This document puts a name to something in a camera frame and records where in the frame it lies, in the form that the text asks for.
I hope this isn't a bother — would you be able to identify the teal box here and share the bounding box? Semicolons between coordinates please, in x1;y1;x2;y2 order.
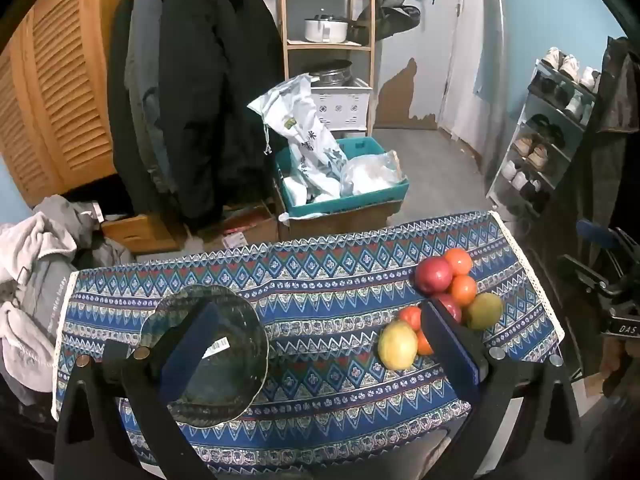
275;136;410;220

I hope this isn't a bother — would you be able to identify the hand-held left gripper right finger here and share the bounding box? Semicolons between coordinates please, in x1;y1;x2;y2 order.
421;298;583;480

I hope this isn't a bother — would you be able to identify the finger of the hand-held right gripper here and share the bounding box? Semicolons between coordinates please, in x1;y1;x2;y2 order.
557;254;617;295
575;219;635;262

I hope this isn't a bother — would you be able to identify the clear plastic bag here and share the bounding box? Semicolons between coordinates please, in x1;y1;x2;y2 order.
340;152;407;196

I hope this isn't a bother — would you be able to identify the light grey sweatshirt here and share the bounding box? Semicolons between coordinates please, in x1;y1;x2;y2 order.
0;220;78;393

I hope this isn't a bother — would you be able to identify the clear glass bowl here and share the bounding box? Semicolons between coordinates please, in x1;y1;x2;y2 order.
139;284;271;428

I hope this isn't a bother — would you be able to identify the flat cardboard box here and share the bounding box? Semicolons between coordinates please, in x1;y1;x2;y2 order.
187;202;279;252

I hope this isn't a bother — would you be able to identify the grey blue jacket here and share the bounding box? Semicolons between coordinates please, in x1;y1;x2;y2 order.
124;0;171;196

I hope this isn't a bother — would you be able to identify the blue patterned tablecloth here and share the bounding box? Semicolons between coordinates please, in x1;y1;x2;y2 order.
50;210;566;480

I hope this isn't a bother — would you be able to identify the white printed rice bag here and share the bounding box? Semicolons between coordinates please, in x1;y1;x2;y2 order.
247;74;348;206

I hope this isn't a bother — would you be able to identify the wooden louvered cabinet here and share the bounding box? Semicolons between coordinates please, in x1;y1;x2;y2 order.
0;0;136;208

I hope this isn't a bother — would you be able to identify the yellow mango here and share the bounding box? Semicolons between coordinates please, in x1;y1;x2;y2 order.
377;321;419;372

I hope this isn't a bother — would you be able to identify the small red apple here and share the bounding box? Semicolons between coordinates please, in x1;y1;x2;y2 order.
436;293;463;323

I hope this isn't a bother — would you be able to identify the white door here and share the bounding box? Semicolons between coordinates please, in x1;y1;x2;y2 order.
437;0;506;161

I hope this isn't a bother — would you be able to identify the dark grey jacket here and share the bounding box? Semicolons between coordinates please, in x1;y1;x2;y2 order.
32;195;136;273

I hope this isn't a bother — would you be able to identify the dark green hanging bag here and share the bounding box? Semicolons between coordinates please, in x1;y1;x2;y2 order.
357;0;422;41

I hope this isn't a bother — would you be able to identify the white plastic basket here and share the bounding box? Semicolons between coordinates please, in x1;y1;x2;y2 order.
310;79;373;131

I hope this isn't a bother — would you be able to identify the dark hanging coat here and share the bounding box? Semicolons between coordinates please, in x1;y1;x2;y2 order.
570;35;640;281

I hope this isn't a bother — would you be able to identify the large red apple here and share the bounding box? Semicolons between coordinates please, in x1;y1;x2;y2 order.
414;256;454;296

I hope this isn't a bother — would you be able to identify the large cardboard box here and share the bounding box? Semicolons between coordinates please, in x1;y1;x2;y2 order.
274;185;403;242

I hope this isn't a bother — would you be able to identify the white shoe rack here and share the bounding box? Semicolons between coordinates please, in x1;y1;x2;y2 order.
486;57;601;216

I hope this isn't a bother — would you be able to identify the wooden shelf rack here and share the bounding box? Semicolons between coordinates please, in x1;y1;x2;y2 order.
277;0;377;131

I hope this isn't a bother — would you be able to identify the person's right hand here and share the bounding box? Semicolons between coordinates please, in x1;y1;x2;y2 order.
597;334;640;397

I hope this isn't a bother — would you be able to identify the green mango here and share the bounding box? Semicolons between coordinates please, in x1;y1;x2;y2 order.
466;292;504;330

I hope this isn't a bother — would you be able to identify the white cooking pot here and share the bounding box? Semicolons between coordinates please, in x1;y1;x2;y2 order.
304;14;368;44

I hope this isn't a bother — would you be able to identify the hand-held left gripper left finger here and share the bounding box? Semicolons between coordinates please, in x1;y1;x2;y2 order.
52;301;223;480

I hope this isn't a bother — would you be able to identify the group of assorted shoes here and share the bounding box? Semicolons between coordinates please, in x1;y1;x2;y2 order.
500;46;601;213

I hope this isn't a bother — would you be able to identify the metal pot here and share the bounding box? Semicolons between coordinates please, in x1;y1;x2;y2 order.
310;60;353;88

